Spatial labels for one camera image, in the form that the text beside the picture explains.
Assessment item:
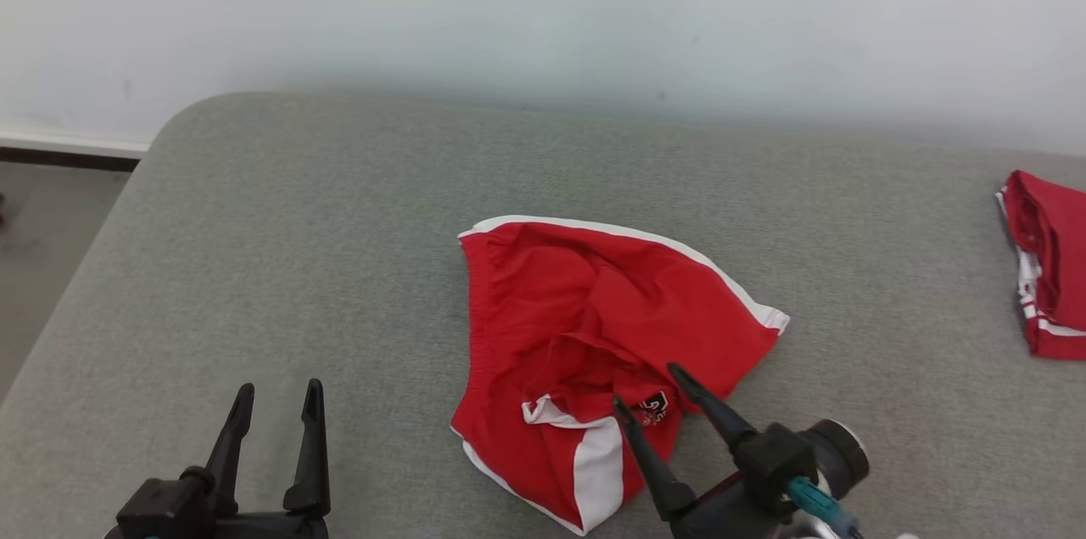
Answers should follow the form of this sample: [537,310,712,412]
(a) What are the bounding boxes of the teal right camera connector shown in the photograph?
[785,475,863,539]

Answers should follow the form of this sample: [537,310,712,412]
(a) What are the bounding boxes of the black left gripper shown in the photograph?
[102,378,333,539]

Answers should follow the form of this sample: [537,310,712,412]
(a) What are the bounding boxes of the red shirt with white sleeves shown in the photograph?
[995,170,1086,362]

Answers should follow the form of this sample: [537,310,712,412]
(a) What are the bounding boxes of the red shorts with white panels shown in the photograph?
[450,215,791,537]

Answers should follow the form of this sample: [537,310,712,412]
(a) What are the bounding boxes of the grey fabric sofa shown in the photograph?
[0,92,1086,539]

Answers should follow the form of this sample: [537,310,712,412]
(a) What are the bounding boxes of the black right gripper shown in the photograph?
[612,362,800,539]

